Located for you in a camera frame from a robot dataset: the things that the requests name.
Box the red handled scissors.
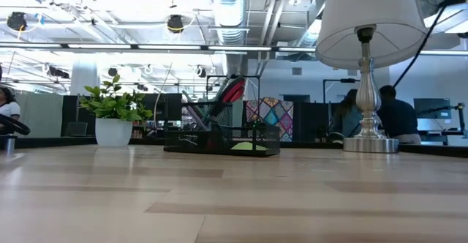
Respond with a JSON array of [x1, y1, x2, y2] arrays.
[[204, 75, 246, 127]]

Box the green sticky note pad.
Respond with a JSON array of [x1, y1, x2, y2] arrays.
[[230, 141, 270, 152]]

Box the purple pen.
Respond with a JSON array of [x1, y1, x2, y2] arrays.
[[181, 105, 205, 131]]

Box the black mesh desk organizer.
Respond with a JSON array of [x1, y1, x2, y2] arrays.
[[163, 102, 282, 157]]

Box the teal pencil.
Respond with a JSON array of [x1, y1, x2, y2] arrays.
[[181, 90, 200, 107]]

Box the colourful geometric quilt panel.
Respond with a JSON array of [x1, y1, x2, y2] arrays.
[[244, 96, 295, 143]]

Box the large black screen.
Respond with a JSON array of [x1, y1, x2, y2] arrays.
[[140, 92, 183, 122]]

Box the dark ribbed partition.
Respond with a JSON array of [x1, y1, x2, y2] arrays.
[[292, 101, 333, 143]]

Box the long ceiling light strip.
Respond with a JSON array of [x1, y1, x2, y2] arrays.
[[0, 42, 317, 53]]

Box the person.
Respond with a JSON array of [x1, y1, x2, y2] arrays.
[[0, 86, 22, 127], [330, 88, 363, 138], [376, 84, 422, 145]]

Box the green plant in white pot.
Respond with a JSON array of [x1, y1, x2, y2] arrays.
[[78, 73, 154, 148]]

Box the white shade silver table lamp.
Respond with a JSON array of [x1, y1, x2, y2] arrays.
[[314, 0, 430, 154]]

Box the white building column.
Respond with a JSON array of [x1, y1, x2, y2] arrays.
[[70, 52, 101, 97]]

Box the grey chair back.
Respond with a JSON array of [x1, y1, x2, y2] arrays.
[[65, 121, 88, 138]]

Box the pale partition panel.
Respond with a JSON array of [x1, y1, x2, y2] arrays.
[[14, 92, 65, 138]]

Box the background computer monitor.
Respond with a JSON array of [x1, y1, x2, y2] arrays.
[[412, 97, 452, 120]]

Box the silver metal cylinder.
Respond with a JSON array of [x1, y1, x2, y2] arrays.
[[0, 135, 16, 155]]

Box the silver ceiling air duct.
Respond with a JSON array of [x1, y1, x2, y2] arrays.
[[208, 0, 250, 46]]

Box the black ceiling cable reel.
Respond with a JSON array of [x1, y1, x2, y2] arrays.
[[6, 11, 29, 31], [166, 14, 185, 34]]

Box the black aluminium table frame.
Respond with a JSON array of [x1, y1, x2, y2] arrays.
[[0, 135, 468, 159]]

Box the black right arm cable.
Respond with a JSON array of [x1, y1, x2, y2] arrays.
[[393, 0, 465, 89]]

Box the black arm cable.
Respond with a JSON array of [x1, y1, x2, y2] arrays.
[[0, 113, 31, 136], [393, 0, 465, 89]]

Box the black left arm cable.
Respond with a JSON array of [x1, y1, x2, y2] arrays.
[[0, 113, 31, 136]]

